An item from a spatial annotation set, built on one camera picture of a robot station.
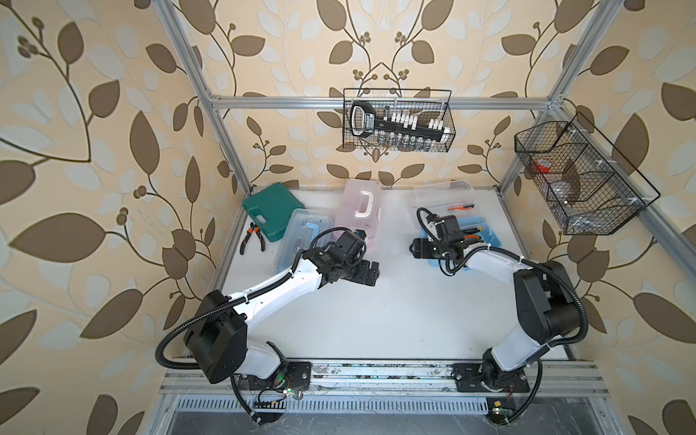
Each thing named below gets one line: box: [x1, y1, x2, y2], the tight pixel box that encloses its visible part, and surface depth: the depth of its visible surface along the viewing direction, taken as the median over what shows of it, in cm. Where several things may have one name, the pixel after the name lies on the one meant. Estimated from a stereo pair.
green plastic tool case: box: [241, 182, 306, 242], surface depth 112 cm
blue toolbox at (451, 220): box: [408, 180, 502, 271], surface depth 86 cm
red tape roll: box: [532, 157, 553, 174], surface depth 84 cm
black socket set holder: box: [349, 100, 450, 138], surface depth 85 cm
